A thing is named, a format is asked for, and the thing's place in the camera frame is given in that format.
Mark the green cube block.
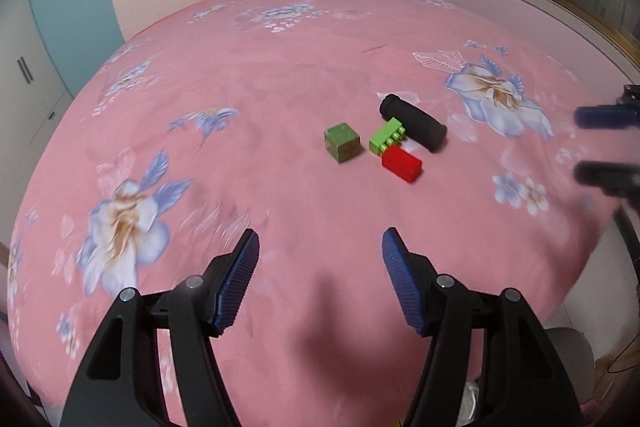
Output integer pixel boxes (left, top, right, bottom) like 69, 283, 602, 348
323, 122, 362, 164

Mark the red toy brick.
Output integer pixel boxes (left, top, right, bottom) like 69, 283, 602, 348
381, 145, 423, 183

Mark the white wardrobe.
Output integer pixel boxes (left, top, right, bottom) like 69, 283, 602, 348
1, 0, 72, 242

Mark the green toy brick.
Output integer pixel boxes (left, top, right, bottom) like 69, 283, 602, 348
368, 118, 406, 156

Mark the black fabric cylinder roll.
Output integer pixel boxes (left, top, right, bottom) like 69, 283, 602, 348
378, 93, 447, 153

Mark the pink floral bed cover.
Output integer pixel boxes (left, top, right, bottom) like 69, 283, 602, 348
9, 0, 639, 426

